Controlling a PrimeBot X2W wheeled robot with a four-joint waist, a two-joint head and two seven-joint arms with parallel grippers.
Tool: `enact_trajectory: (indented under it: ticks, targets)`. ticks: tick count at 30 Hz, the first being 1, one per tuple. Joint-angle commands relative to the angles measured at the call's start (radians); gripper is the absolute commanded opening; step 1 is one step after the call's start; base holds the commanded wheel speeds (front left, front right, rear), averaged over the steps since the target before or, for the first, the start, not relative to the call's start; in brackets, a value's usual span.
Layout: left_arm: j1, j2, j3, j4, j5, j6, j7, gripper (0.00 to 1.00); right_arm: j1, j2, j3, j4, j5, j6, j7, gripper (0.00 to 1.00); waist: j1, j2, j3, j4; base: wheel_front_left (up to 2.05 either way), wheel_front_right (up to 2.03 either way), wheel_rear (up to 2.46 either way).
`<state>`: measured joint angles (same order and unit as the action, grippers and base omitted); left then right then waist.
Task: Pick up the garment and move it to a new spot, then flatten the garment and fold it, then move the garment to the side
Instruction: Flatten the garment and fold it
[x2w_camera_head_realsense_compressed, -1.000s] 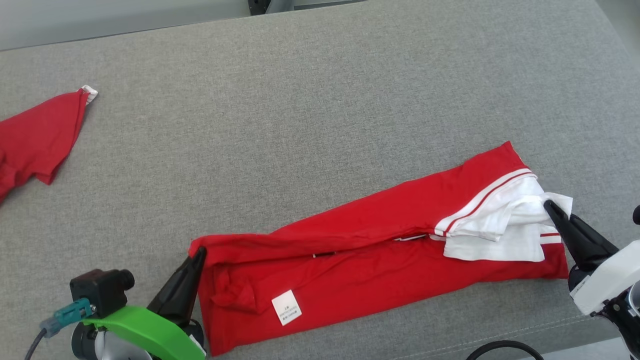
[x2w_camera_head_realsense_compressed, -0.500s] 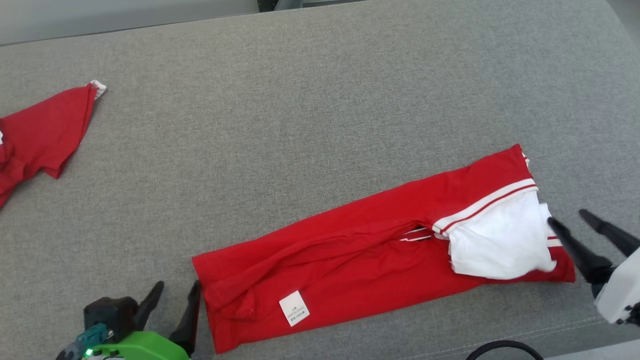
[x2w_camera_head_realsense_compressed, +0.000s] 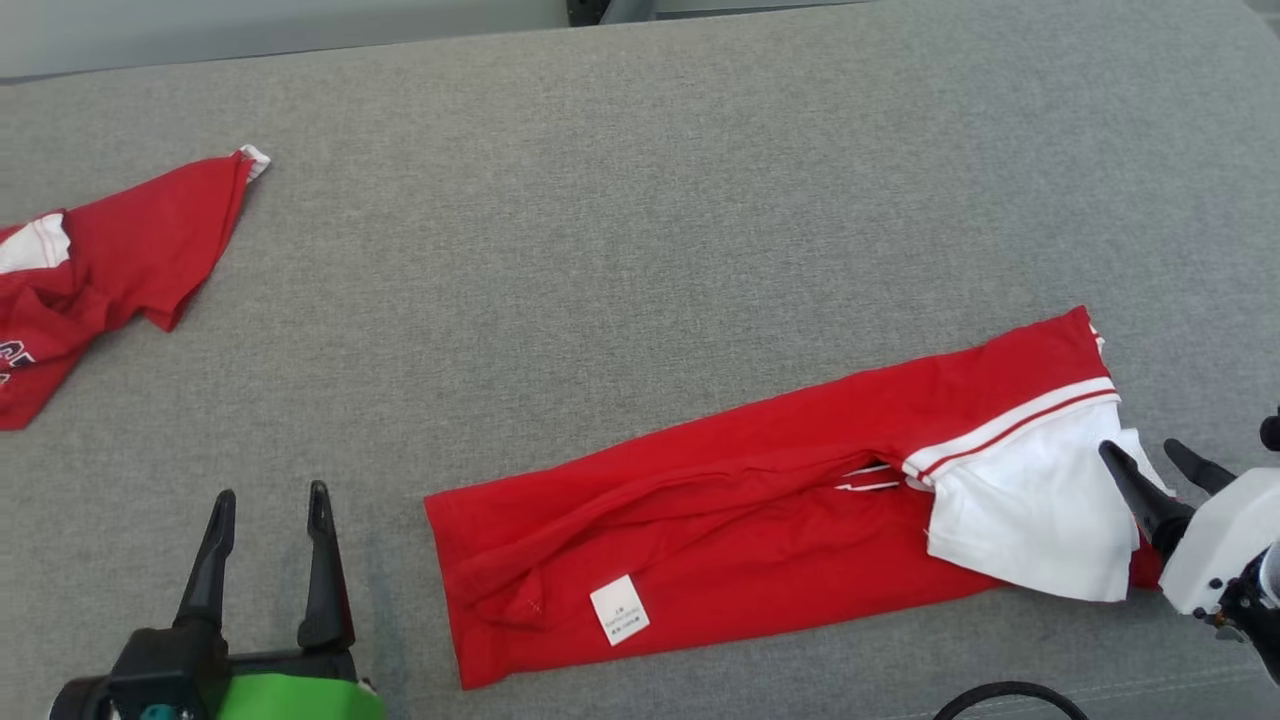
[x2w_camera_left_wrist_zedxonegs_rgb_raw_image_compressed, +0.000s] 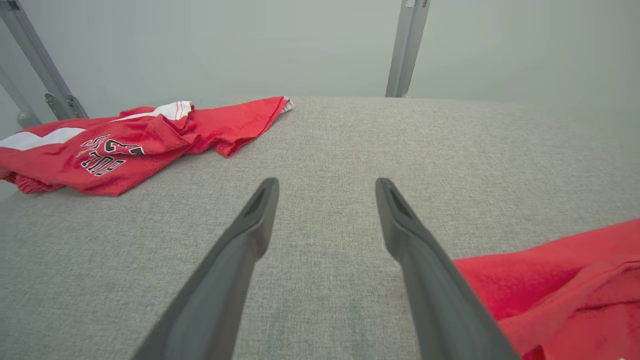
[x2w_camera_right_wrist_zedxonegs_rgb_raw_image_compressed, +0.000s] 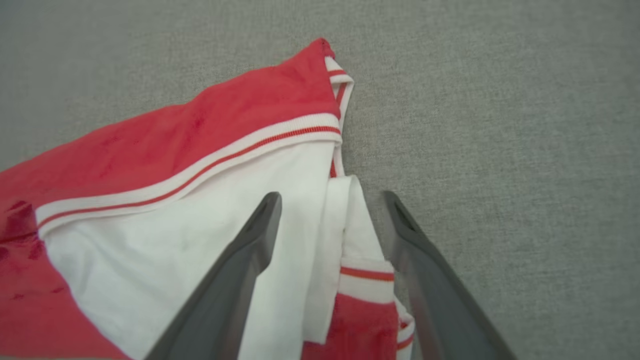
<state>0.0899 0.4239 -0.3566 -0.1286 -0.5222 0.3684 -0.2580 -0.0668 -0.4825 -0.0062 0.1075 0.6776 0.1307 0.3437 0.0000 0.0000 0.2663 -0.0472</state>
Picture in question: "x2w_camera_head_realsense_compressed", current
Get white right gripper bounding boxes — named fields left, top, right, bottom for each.
left=1098, top=438, right=1280, bottom=689

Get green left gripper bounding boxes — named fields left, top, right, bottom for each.
left=175, top=480, right=387, bottom=720

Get red shorts with white stripe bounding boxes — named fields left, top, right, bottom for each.
left=0, top=145, right=272, bottom=431

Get red and white jersey shirt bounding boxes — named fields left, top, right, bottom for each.
left=424, top=305, right=1173, bottom=691

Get grey fabric sofa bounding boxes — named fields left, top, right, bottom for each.
left=0, top=0, right=1280, bottom=720

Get black cable loop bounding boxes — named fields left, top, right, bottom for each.
left=933, top=682, right=1091, bottom=720

